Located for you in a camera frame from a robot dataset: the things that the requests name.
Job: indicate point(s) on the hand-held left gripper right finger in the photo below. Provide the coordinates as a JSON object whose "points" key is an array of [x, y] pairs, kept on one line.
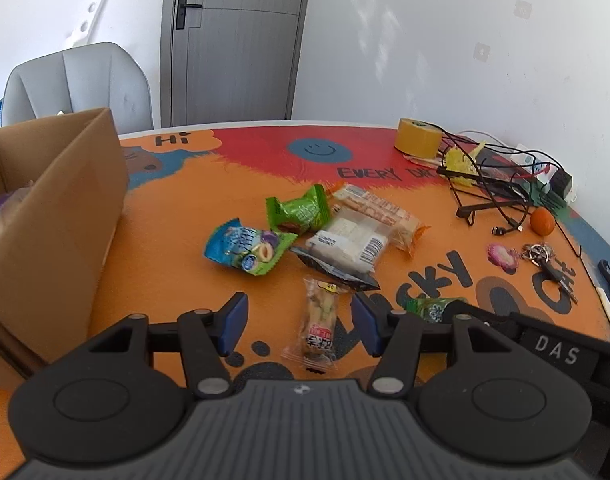
{"points": [[366, 322]]}

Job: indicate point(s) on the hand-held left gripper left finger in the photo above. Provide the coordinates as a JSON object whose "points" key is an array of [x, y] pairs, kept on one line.
{"points": [[235, 322]]}

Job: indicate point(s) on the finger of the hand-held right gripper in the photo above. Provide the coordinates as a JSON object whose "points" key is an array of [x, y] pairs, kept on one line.
{"points": [[485, 312]]}

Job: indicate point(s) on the clear packet with red label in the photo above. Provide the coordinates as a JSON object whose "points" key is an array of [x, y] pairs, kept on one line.
{"points": [[317, 325]]}

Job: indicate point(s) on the clear packet with green label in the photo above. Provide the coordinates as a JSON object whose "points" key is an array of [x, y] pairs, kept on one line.
{"points": [[430, 308]]}

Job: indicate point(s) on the black snack packet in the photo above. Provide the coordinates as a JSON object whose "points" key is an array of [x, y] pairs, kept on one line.
{"points": [[335, 272]]}

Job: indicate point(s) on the blue fruit print snack packet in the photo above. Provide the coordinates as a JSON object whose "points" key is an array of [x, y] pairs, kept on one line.
{"points": [[240, 247]]}

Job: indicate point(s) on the clear white cake packet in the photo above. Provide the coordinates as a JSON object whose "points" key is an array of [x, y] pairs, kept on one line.
{"points": [[347, 237]]}

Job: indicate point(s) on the orange edged biscuit packet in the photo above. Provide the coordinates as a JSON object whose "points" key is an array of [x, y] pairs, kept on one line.
{"points": [[385, 212]]}

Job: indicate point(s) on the bright green snack packet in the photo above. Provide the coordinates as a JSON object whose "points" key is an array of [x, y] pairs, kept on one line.
{"points": [[297, 210]]}

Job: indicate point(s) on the brown cardboard box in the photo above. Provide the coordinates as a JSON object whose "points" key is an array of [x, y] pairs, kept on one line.
{"points": [[50, 240]]}

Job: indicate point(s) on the pink charm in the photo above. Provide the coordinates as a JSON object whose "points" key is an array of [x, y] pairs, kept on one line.
{"points": [[502, 258]]}

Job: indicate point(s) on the bunch of keys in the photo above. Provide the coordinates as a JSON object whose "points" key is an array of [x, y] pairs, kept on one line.
{"points": [[547, 265]]}

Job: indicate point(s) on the small orange fruit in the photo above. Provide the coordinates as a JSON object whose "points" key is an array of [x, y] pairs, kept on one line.
{"points": [[542, 221]]}

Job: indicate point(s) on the black power adapter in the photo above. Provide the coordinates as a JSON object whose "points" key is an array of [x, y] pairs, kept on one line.
{"points": [[562, 182]]}

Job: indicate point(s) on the yellow plush toy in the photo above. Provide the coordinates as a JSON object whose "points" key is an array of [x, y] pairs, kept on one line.
{"points": [[460, 162]]}

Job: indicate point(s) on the white power strip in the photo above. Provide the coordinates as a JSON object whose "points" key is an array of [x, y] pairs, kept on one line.
{"points": [[532, 157]]}

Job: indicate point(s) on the yellow tape roll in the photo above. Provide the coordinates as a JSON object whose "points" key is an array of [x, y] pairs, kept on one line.
{"points": [[417, 137]]}

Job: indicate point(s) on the grey door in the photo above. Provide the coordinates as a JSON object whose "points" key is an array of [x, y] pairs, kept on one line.
{"points": [[235, 50]]}

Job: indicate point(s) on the grey upholstered chair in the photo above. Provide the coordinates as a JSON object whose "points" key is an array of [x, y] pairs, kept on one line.
{"points": [[85, 85]]}

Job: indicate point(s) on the white foam board with holes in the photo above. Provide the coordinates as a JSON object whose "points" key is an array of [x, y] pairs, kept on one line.
{"points": [[87, 17]]}

